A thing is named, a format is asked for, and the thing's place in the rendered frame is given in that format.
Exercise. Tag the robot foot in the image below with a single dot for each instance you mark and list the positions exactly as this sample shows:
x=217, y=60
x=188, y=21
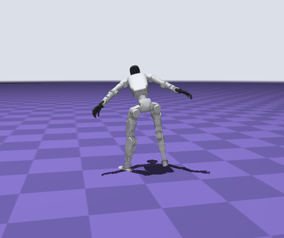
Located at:
x=128, y=169
x=164, y=162

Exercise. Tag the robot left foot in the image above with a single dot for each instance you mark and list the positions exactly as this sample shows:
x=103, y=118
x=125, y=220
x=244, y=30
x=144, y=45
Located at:
x=128, y=169

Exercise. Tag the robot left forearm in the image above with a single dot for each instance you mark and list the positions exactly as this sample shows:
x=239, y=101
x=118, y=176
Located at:
x=107, y=98

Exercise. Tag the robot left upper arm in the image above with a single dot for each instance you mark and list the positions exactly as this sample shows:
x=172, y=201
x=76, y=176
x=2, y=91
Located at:
x=123, y=84

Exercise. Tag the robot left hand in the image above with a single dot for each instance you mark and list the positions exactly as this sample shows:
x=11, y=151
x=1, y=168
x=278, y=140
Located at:
x=97, y=109

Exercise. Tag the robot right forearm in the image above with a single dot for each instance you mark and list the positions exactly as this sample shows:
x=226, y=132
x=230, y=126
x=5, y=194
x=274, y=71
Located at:
x=170, y=87

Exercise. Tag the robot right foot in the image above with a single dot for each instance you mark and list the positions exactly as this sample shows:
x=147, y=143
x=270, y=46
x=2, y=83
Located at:
x=164, y=162

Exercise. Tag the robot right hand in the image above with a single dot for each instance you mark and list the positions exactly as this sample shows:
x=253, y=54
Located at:
x=184, y=92

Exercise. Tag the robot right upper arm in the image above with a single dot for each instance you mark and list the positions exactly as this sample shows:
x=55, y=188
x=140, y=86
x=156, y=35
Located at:
x=152, y=78

